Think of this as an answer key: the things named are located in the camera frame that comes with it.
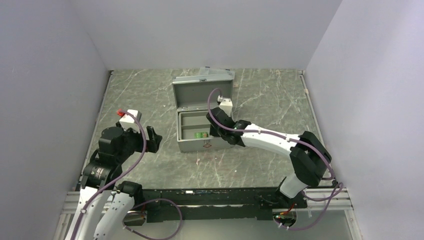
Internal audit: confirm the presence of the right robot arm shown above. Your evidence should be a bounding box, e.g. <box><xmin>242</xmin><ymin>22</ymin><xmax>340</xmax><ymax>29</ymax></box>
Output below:
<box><xmin>206</xmin><ymin>107</ymin><xmax>332</xmax><ymax>208</ymax></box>

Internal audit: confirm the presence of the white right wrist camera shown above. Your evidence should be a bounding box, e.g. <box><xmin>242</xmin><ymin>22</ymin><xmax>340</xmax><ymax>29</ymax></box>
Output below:
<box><xmin>217</xmin><ymin>96</ymin><xmax>233</xmax><ymax>118</ymax></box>

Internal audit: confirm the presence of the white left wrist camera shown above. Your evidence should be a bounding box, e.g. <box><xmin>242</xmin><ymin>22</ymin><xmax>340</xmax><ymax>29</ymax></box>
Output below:
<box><xmin>116</xmin><ymin>109</ymin><xmax>142</xmax><ymax>133</ymax></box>

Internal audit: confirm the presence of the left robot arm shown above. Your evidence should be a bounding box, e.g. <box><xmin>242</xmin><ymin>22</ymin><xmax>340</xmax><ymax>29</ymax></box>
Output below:
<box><xmin>65</xmin><ymin>121</ymin><xmax>163</xmax><ymax>240</ymax></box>

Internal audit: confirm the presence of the green wind oil box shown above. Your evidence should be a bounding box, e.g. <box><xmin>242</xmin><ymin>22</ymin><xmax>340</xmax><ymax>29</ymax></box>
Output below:
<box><xmin>194</xmin><ymin>132</ymin><xmax>209</xmax><ymax>139</ymax></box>

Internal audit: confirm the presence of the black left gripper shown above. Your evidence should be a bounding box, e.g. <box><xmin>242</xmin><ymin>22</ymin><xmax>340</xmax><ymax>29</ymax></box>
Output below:
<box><xmin>116</xmin><ymin>124</ymin><xmax>162</xmax><ymax>163</ymax></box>

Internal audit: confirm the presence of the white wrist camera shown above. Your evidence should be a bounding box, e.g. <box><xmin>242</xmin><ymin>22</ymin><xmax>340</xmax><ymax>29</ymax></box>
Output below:
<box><xmin>116</xmin><ymin>109</ymin><xmax>142</xmax><ymax>133</ymax></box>
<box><xmin>217</xmin><ymin>96</ymin><xmax>233</xmax><ymax>118</ymax></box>

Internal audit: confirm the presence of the grey metal medicine case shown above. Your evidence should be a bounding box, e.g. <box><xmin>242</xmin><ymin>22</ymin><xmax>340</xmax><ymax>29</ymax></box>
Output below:
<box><xmin>172</xmin><ymin>69</ymin><xmax>235</xmax><ymax>152</ymax></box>

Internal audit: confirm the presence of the grey plastic divided tray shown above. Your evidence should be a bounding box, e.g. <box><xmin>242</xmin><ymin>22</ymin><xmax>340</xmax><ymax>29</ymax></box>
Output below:
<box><xmin>178</xmin><ymin>110</ymin><xmax>211</xmax><ymax>141</ymax></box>

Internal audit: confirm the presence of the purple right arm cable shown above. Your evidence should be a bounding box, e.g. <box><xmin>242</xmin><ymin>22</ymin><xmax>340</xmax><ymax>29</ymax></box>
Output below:
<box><xmin>207</xmin><ymin>87</ymin><xmax>345</xmax><ymax>232</ymax></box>

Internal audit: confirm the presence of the clear plastic pill organizer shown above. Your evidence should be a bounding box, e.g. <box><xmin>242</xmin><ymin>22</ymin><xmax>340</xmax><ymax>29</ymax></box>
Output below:
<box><xmin>198</xmin><ymin>66</ymin><xmax>235</xmax><ymax>76</ymax></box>

